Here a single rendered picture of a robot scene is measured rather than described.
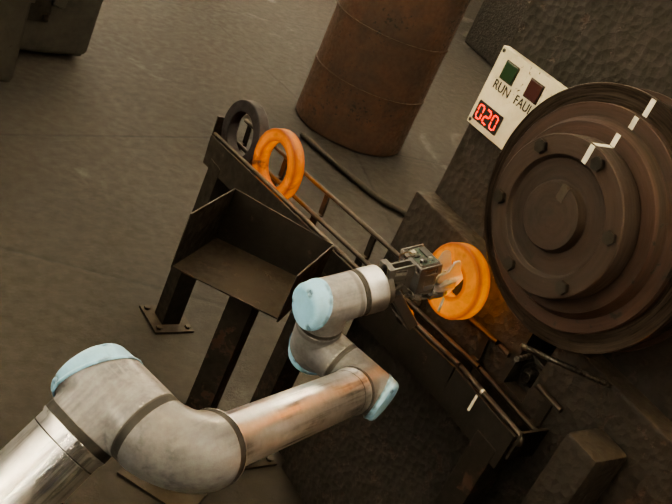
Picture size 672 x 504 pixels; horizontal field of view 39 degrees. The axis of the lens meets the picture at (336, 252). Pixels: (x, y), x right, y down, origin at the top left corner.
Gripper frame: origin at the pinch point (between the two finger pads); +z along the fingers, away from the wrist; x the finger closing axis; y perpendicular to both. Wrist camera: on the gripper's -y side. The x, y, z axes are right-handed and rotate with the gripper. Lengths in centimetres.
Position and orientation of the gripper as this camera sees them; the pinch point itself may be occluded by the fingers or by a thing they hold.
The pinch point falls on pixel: (460, 273)
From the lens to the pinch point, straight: 194.3
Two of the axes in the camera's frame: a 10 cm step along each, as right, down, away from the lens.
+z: 8.6, -2.0, 4.8
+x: -5.0, -5.7, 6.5
